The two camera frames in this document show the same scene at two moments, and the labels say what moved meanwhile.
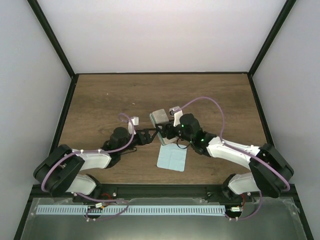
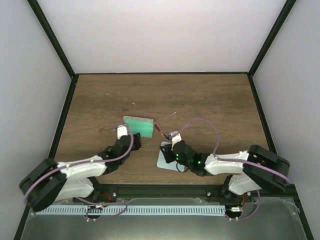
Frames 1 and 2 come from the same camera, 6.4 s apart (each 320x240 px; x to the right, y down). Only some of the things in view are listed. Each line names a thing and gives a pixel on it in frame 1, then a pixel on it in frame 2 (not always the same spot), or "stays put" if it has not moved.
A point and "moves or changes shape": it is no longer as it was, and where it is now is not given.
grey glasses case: x=159 y=116 moves or changes shape
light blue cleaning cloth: x=170 y=157 stays put
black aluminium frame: x=124 y=189 stays put
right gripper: x=168 y=128 to x=168 y=153
